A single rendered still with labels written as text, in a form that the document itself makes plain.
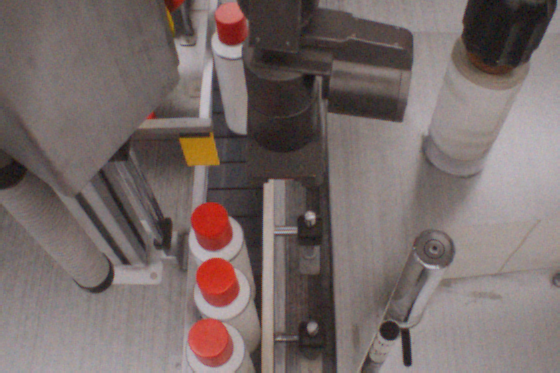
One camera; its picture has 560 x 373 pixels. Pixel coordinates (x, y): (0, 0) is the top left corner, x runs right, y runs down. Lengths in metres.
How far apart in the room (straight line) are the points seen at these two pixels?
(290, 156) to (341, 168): 0.26
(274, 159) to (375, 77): 0.13
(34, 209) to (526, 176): 0.61
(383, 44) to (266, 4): 0.09
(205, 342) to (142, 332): 0.29
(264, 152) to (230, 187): 0.25
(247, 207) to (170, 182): 0.14
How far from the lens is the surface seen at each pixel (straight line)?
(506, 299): 0.75
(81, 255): 0.48
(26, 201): 0.39
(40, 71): 0.27
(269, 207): 0.72
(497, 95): 0.67
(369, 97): 0.45
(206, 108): 0.74
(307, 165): 0.53
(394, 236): 0.75
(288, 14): 0.42
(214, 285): 0.51
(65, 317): 0.82
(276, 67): 0.45
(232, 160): 0.80
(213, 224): 0.53
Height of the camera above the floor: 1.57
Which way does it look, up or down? 60 degrees down
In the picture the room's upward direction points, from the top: 4 degrees counter-clockwise
